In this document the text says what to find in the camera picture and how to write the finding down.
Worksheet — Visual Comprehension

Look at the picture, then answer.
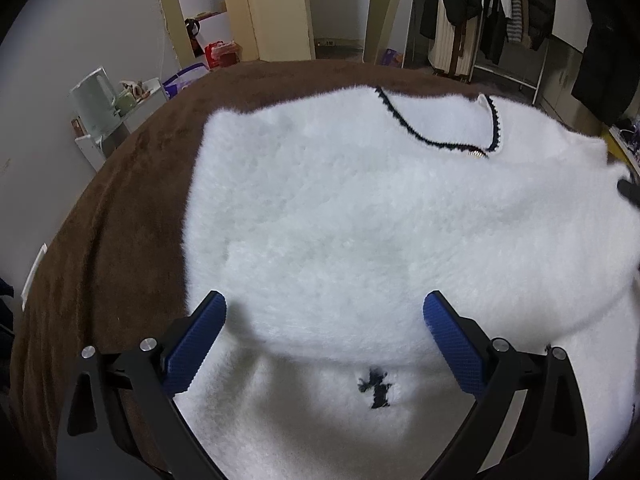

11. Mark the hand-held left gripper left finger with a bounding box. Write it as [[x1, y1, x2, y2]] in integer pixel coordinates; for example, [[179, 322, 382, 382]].
[[57, 290, 228, 480]]

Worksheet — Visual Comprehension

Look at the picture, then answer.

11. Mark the brown blanket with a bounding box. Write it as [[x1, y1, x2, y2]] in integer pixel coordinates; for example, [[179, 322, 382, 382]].
[[7, 59, 506, 480]]

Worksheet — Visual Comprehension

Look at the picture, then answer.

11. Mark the standing mirror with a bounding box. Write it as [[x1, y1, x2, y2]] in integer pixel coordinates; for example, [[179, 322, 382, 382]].
[[361, 0, 418, 68]]

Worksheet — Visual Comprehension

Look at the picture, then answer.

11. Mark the white flat box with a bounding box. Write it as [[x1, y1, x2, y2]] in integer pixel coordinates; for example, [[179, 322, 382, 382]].
[[21, 243, 48, 311]]

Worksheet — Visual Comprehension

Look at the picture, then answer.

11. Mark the beige low cabinet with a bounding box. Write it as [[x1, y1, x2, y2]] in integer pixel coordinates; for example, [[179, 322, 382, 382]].
[[537, 35, 603, 133]]

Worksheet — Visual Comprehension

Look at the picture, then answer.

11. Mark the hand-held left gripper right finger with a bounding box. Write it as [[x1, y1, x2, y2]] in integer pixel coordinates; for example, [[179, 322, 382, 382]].
[[422, 290, 593, 480]]

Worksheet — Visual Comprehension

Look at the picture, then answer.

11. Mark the white fuzzy cardigan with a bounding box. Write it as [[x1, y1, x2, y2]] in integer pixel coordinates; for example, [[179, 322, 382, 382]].
[[172, 85, 640, 480]]

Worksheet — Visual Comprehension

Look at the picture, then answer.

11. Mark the white side shelf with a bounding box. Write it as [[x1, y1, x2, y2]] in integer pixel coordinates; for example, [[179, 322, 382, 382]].
[[74, 77, 168, 173]]

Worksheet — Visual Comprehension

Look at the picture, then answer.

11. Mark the beige suitcase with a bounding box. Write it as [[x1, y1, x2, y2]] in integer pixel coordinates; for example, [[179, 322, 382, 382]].
[[427, 0, 481, 83]]

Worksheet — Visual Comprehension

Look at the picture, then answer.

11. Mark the purple plastic bag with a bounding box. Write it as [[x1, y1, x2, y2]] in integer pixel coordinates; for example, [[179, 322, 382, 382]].
[[161, 63, 208, 101]]

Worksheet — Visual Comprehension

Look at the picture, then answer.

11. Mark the row of hanging clothes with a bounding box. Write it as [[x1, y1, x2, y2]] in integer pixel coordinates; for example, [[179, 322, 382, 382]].
[[475, 0, 556, 66]]

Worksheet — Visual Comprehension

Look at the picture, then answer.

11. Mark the white clothes rack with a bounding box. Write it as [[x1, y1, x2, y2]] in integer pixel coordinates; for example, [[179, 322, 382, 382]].
[[470, 0, 551, 106]]

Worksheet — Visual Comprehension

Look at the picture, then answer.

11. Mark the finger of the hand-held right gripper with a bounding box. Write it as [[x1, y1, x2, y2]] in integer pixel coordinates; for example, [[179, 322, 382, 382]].
[[617, 172, 640, 208]]

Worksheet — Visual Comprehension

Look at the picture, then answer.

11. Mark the long black coat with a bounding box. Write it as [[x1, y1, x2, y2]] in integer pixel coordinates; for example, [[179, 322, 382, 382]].
[[570, 0, 640, 128]]

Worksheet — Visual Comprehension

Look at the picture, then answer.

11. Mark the pale green kettle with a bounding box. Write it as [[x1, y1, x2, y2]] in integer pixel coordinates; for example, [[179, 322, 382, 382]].
[[69, 66, 118, 137]]

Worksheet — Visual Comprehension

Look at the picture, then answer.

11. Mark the red container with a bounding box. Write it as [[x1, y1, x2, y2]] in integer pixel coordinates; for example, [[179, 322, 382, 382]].
[[204, 40, 241, 68]]

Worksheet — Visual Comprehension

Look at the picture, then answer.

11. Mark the cream wooden door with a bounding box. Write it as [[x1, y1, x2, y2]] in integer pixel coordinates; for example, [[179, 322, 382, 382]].
[[220, 0, 317, 63]]

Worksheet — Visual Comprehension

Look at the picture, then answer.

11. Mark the yellow nightstand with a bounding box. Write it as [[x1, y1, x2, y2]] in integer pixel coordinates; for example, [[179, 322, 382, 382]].
[[600, 125, 640, 171]]

